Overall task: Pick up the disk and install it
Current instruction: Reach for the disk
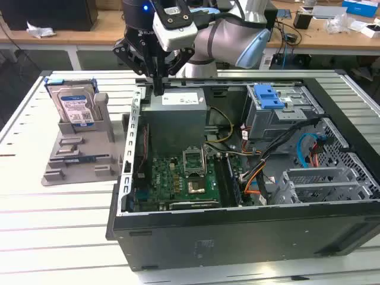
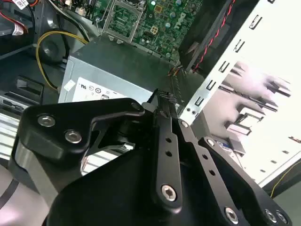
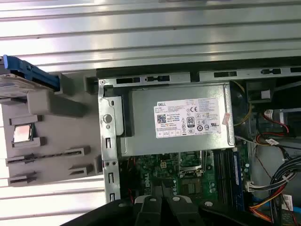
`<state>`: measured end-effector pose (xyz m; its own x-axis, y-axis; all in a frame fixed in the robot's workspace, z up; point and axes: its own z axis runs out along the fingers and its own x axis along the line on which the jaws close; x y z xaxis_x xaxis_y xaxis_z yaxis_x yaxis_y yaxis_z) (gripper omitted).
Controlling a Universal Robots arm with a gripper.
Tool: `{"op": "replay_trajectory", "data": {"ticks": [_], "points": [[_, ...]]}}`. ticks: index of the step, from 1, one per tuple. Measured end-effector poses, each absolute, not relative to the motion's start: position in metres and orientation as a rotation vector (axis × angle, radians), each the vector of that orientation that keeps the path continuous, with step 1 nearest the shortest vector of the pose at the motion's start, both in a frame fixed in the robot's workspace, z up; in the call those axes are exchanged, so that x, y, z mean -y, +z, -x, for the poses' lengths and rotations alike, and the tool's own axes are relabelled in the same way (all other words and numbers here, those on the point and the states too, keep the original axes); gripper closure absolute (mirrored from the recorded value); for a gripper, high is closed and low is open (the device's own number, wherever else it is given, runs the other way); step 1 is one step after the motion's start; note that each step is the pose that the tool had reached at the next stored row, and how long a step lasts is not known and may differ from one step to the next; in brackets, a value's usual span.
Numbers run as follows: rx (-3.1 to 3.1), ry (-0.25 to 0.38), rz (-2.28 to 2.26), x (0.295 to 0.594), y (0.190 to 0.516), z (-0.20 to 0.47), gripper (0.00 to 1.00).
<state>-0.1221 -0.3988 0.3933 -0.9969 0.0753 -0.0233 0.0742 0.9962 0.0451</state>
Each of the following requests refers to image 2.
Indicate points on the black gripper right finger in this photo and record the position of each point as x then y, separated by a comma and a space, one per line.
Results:
235, 188

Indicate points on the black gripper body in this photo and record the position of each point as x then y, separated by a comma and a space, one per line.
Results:
113, 193

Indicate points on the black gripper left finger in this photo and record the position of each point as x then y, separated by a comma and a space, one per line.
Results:
58, 124

